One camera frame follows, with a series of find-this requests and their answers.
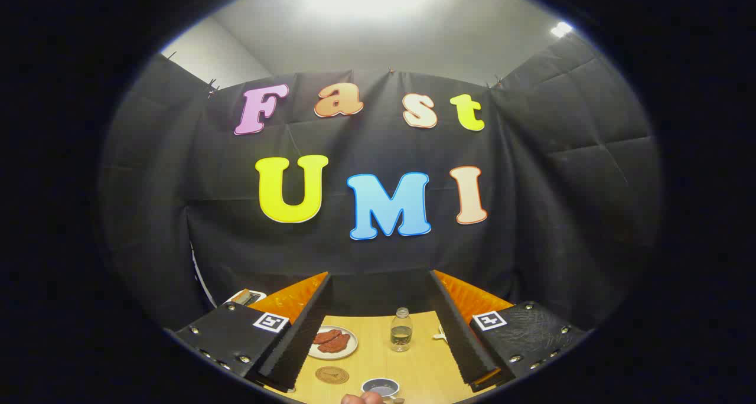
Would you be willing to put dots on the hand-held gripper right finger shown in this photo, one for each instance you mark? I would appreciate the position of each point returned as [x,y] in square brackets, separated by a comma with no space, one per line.
[463,339]

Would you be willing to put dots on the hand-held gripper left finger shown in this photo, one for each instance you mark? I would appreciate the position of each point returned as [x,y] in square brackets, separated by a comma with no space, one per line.
[295,345]

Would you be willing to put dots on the round cork coaster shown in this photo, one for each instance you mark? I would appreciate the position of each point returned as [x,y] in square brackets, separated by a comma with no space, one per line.
[332,375]

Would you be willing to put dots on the clear plastic water bottle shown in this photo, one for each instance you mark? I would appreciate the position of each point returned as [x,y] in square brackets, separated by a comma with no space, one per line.
[401,336]

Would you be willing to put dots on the white divided grain dish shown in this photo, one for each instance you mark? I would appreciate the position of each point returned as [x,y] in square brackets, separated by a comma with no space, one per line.
[440,334]

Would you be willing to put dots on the red meat slice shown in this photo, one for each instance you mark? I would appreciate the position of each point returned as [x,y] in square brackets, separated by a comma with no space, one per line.
[326,336]
[336,345]

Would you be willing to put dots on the wooden table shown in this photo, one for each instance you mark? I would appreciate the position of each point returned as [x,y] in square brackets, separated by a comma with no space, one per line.
[419,368]

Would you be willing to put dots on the white round plate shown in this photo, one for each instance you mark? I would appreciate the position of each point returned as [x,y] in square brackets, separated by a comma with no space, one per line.
[348,352]

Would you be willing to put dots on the white toaster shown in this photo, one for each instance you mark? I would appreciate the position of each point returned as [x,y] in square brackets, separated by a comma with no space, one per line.
[257,297]

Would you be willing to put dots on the toast slice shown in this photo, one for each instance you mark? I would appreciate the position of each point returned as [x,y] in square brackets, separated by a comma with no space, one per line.
[242,296]

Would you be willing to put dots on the black backdrop cloth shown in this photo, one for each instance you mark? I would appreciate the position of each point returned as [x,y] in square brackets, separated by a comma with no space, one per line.
[531,185]

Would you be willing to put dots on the ceiling light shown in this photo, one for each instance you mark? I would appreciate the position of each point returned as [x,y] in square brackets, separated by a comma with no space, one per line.
[561,29]

